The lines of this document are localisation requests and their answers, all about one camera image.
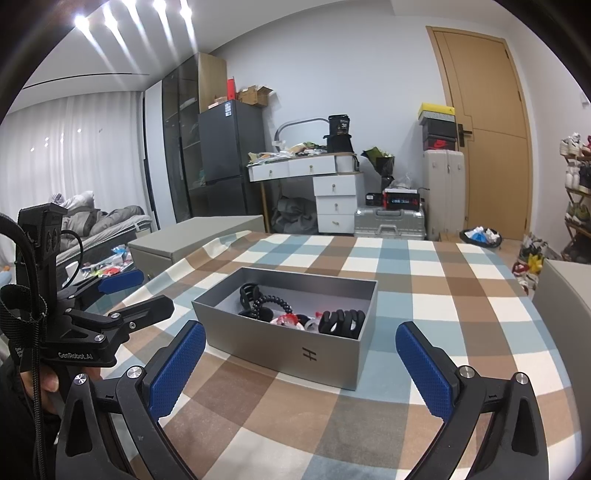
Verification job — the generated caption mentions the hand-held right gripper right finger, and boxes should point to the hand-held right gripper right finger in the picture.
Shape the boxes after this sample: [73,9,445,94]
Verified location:
[396,321,552,480]

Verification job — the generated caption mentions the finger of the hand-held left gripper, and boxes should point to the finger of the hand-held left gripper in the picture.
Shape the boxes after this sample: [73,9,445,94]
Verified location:
[58,270,145,308]
[69,295,175,345]

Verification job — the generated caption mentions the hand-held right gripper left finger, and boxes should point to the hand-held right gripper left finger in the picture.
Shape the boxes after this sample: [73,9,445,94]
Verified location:
[54,319,207,480]

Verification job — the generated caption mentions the large black hair claw clip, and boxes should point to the large black hair claw clip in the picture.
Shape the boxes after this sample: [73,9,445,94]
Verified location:
[318,308,366,336]

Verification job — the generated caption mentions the grey jewelry box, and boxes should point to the grey jewelry box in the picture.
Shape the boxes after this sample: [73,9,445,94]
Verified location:
[191,266,379,392]

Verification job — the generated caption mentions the person's left hand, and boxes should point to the person's left hand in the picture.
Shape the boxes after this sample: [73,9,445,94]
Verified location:
[18,364,64,411]

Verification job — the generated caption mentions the glass table with clutter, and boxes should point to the glass table with clutter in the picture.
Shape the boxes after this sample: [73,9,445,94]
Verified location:
[69,244,148,297]

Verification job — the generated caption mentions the bed with grey clothes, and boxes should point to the bed with grey clothes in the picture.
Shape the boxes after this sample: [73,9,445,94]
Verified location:
[48,191,153,241]

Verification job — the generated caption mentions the grey box lid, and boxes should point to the grey box lid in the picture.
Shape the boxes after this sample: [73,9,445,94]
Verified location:
[128,215,264,282]

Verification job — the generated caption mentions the black trash bin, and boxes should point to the black trash bin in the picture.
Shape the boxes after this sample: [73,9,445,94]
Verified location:
[459,226,503,250]

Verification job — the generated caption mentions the silver suitcase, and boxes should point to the silver suitcase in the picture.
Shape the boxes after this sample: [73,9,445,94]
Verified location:
[354,206,426,241]

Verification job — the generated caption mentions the pile of shoes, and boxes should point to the pile of shoes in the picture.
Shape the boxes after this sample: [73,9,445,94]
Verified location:
[512,232,550,289]

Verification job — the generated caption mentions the glass display cabinet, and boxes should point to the glass display cabinet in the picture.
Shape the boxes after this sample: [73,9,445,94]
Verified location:
[161,52,228,222]

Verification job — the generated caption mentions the dark grey refrigerator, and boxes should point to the dark grey refrigerator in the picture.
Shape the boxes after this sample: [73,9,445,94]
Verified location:
[198,98,267,234]

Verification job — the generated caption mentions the black red power station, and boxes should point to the black red power station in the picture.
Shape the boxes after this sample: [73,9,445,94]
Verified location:
[383,188,422,209]

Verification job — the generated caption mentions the dark bag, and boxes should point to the dark bag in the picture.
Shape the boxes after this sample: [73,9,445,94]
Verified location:
[271,196,319,234]

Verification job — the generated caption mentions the white suitcase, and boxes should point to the white suitcase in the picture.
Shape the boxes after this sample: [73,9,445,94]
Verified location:
[422,148,467,241]

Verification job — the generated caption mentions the white drawer unit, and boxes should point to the white drawer unit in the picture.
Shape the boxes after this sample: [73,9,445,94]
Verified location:
[312,173,358,234]

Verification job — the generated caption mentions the pile of desk clutter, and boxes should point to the pile of desk clutter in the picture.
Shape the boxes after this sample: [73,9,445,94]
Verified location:
[247,142,331,165]

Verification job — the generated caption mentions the white desk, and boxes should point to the white desk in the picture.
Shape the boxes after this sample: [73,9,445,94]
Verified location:
[248,152,361,232]

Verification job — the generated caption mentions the bouquet in black wrap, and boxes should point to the bouquet in black wrap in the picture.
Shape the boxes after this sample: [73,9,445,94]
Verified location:
[361,147,395,179]

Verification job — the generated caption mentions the arched mirror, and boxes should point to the arched mirror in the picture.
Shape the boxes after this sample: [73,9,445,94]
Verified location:
[274,117,329,151]

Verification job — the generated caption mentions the black red shoe box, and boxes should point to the black red shoe box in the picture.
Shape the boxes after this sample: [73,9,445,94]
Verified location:
[422,135,458,151]

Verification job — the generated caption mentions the open cardboard box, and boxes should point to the open cardboard box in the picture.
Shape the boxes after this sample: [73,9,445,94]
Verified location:
[238,85,275,108]

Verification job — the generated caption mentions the shoe rack with shoes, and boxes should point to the shoe rack with shoes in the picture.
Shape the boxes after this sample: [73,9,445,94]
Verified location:
[558,133,591,265]

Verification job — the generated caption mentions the black round container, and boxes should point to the black round container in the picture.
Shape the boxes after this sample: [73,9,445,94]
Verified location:
[323,134,355,154]

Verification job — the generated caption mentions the dark grey shoe box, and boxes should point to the dark grey shoe box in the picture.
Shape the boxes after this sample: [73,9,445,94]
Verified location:
[418,115,456,137]

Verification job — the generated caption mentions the wooden door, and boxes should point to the wooden door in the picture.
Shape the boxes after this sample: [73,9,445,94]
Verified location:
[426,25,532,241]

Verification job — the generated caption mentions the thin black cable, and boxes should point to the thin black cable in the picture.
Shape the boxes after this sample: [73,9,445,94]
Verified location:
[60,228,85,288]

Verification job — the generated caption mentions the black wrist strap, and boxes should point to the black wrist strap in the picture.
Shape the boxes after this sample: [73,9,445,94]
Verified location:
[0,212,48,480]

